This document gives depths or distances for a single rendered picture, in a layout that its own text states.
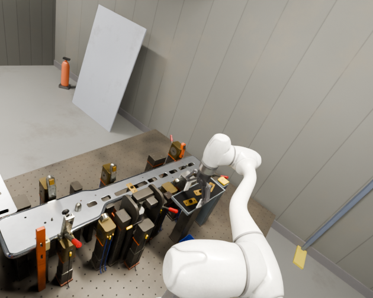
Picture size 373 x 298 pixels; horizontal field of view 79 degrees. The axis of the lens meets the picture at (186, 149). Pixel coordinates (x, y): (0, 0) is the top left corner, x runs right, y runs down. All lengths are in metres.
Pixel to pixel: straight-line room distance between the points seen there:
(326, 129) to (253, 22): 1.40
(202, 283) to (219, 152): 0.60
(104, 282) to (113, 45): 3.09
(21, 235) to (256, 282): 1.00
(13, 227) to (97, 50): 3.11
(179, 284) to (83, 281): 0.94
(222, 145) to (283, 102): 1.84
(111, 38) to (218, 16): 1.59
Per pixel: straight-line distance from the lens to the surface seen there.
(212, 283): 0.63
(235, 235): 0.78
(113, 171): 1.49
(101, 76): 3.88
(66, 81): 4.83
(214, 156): 1.06
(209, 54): 3.10
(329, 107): 2.76
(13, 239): 1.29
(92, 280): 1.50
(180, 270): 0.61
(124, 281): 1.52
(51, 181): 1.36
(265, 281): 0.69
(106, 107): 3.78
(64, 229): 1.13
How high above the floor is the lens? 2.07
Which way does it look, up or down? 32 degrees down
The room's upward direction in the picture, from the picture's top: 23 degrees clockwise
